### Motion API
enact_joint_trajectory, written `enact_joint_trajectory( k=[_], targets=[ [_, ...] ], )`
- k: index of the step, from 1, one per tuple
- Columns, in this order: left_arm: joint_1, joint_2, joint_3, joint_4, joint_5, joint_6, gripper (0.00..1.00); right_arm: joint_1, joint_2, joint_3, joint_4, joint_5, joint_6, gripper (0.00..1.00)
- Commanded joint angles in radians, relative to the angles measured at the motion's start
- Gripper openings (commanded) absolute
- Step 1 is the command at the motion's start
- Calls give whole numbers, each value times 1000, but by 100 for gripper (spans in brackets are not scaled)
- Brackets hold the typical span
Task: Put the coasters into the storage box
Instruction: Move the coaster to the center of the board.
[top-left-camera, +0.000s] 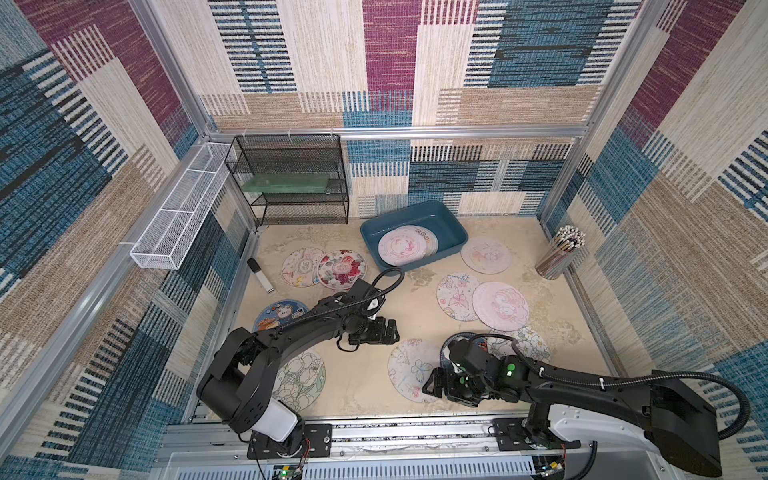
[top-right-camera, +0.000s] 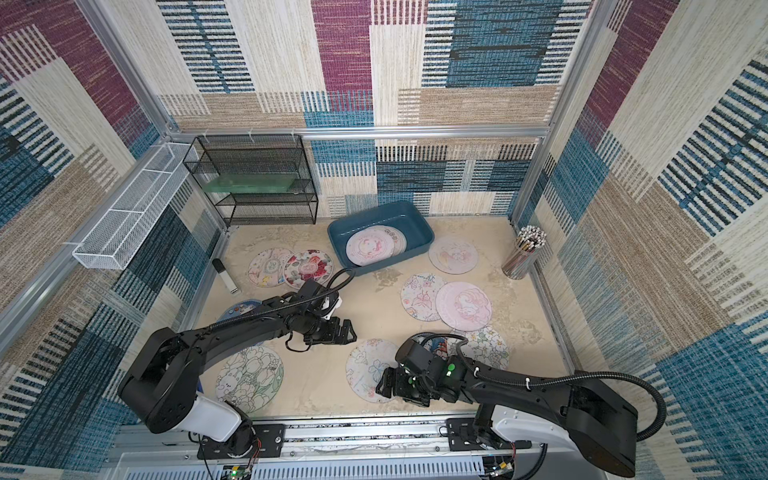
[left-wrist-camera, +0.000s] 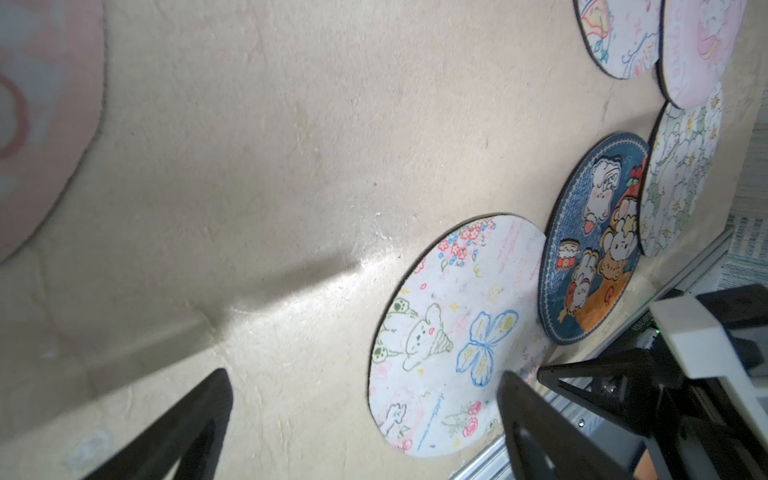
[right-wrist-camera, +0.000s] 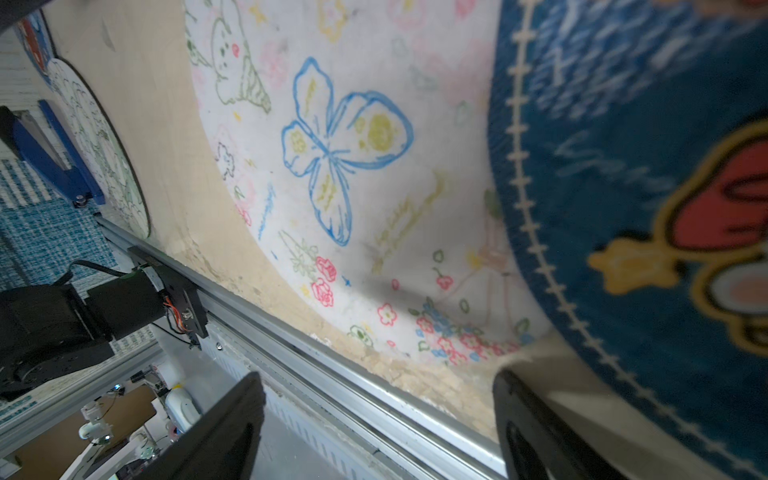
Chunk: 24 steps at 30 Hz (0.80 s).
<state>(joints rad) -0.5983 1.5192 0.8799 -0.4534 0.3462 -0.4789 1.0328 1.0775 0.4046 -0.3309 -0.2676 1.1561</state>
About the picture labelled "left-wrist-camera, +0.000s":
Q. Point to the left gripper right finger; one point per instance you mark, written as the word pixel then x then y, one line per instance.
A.
pixel 541 444

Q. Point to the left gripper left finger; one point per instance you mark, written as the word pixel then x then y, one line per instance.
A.
pixel 188 438

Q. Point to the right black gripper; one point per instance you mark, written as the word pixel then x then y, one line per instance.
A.
pixel 710 438

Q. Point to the blue cartoon animals coaster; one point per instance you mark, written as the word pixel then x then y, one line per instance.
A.
pixel 592 239

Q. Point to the white bear flower coaster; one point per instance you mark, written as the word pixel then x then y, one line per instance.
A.
pixel 465 314

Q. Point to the white green floral coaster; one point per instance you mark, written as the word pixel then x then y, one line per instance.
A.
pixel 683 146

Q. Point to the white pink butterfly coaster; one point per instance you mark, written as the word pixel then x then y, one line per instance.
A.
pixel 622 36

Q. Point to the pink bunny coaster right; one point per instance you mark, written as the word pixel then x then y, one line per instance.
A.
pixel 697 41

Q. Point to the pink checkered sheep coaster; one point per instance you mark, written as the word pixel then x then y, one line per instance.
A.
pixel 52 88

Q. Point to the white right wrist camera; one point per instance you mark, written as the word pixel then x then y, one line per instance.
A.
pixel 702 349

